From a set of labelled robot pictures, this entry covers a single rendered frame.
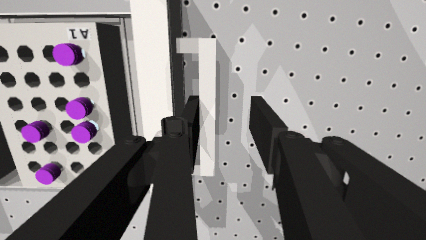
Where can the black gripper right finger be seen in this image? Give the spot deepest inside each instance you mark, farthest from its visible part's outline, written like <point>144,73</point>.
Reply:
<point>384,204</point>

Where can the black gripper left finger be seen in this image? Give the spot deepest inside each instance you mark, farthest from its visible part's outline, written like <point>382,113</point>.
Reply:
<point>96,205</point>

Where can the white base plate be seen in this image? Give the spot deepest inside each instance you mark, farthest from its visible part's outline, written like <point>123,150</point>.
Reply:
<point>355,69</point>

